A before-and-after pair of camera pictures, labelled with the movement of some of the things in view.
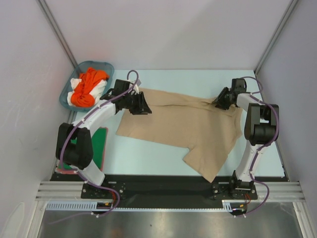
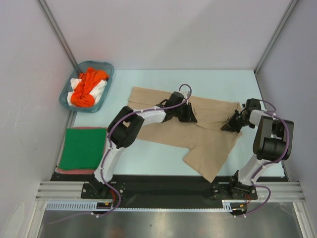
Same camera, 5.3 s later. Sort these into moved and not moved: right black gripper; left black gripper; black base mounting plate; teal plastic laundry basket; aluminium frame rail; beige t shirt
Moved: right black gripper; left black gripper
Not moved: beige t shirt; teal plastic laundry basket; aluminium frame rail; black base mounting plate
